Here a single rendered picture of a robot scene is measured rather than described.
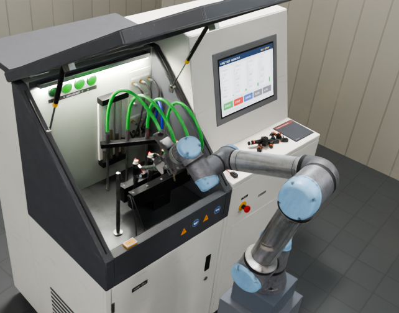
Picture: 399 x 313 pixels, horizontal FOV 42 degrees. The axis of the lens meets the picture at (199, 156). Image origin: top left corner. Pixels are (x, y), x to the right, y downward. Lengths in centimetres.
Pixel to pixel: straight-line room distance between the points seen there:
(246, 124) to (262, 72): 27
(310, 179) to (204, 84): 100
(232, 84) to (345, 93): 200
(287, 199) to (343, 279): 199
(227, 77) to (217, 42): 18
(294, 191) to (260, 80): 125
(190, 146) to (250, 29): 99
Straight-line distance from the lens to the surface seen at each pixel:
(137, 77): 237
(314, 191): 147
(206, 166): 172
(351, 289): 339
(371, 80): 423
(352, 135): 446
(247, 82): 256
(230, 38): 243
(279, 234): 161
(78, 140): 232
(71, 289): 237
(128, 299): 223
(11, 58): 213
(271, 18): 265
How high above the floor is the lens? 238
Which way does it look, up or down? 35 degrees down
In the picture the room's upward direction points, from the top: 7 degrees clockwise
